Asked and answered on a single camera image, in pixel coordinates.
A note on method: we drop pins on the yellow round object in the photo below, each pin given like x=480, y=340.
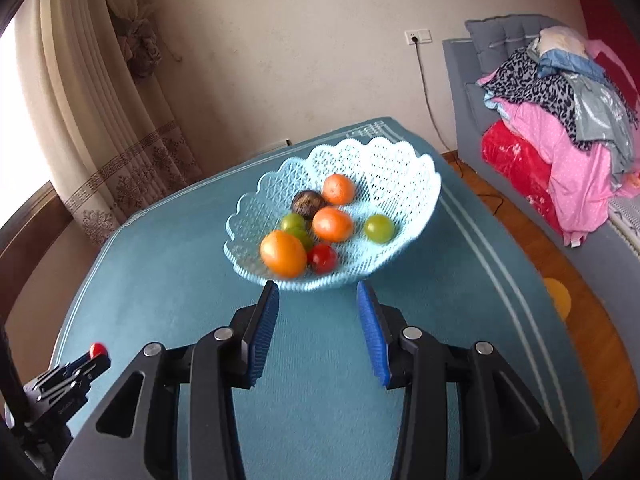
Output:
x=557, y=297

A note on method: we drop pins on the light blue garment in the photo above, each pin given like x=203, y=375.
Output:
x=570, y=65

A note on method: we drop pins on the leopard print garment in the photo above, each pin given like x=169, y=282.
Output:
x=535, y=85

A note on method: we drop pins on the teal table cloth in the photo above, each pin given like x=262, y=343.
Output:
x=325, y=420

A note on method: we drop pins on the red wall hanging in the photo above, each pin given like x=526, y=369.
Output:
x=605, y=15

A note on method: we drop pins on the white wall outlet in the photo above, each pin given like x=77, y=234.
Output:
x=417, y=36

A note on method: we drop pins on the light blue lattice plastic basket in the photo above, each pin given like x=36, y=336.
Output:
x=395, y=170

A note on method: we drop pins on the red tomato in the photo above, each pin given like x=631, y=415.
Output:
x=322, y=258
x=97, y=348

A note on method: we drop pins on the red blanket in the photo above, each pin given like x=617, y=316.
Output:
x=515, y=160

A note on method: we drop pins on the curtain tieback tassel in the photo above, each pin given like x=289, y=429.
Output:
x=142, y=40

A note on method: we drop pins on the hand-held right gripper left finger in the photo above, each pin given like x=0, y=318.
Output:
x=261, y=342

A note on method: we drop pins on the white textured rug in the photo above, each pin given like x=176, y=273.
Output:
x=627, y=220

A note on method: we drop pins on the cream garment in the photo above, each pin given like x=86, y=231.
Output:
x=560, y=40

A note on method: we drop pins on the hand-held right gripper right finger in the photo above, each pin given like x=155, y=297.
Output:
x=374, y=347

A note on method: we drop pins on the large orange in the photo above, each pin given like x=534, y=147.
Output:
x=283, y=254

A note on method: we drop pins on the beige patterned curtain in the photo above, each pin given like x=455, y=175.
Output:
x=100, y=110

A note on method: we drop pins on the green tomato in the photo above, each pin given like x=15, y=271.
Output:
x=301, y=235
x=378, y=228
x=292, y=221

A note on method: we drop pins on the pile of clothes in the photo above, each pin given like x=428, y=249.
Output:
x=575, y=185

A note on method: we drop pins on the round tangerine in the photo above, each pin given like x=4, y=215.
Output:
x=332, y=224

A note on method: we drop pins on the grey sofa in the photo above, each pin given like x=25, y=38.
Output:
x=462, y=90

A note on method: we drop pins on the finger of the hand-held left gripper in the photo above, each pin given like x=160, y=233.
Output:
x=67, y=369
x=95, y=364

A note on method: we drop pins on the silver grey garment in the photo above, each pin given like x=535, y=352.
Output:
x=597, y=120

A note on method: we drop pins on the small oval orange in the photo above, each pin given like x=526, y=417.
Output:
x=338, y=189

